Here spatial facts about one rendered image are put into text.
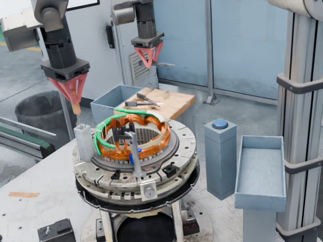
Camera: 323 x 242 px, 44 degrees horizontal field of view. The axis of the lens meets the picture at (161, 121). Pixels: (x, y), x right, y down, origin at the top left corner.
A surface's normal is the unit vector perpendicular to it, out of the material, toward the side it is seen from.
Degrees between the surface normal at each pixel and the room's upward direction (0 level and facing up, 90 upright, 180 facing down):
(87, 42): 90
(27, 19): 34
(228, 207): 0
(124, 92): 90
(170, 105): 0
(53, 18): 124
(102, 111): 90
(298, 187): 90
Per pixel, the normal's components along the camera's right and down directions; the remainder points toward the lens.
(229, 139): 0.59, 0.34
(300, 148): 0.33, 0.43
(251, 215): -0.23, 0.48
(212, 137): -0.81, 0.35
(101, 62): -0.56, 0.44
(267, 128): -0.09, -0.88
